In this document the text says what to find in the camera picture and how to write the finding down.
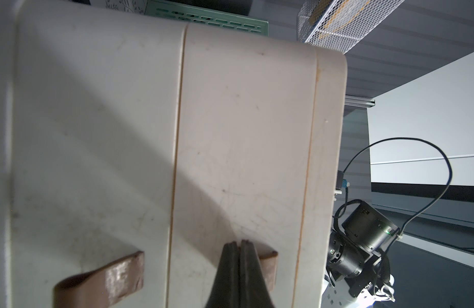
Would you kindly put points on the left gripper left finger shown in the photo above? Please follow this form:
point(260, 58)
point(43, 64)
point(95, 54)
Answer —
point(225, 291)

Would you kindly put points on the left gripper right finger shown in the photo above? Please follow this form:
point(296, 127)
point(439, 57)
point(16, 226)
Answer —
point(253, 289)

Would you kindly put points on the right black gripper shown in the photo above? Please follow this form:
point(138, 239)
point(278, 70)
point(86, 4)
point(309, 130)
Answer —
point(358, 247)

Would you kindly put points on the white plastic drawer cabinet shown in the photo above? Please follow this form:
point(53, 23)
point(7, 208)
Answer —
point(122, 133)

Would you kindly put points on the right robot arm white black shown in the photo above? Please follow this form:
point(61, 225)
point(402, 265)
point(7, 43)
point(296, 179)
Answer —
point(338, 296)

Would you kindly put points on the mint green file organizer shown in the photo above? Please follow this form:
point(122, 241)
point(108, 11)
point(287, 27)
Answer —
point(215, 18)

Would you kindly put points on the white wire wall basket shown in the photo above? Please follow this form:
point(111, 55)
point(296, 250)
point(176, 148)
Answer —
point(341, 24)

